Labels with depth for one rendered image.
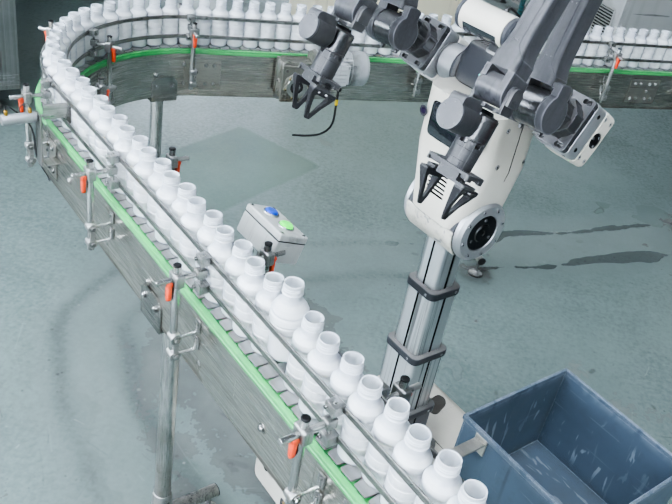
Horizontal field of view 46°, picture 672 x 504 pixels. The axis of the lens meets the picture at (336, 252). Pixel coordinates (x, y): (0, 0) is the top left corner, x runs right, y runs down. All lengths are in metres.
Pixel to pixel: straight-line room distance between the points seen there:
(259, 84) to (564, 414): 1.77
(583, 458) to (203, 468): 1.28
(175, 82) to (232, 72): 0.21
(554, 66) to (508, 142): 0.28
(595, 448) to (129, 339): 1.86
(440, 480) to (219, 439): 1.61
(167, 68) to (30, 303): 1.06
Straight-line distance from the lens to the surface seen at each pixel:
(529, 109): 1.56
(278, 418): 1.45
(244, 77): 3.03
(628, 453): 1.76
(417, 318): 2.10
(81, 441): 2.72
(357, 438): 1.30
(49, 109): 2.21
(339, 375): 1.31
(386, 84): 3.21
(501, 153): 1.80
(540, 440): 1.91
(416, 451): 1.20
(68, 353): 3.03
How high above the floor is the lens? 1.99
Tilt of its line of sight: 33 degrees down
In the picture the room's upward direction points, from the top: 11 degrees clockwise
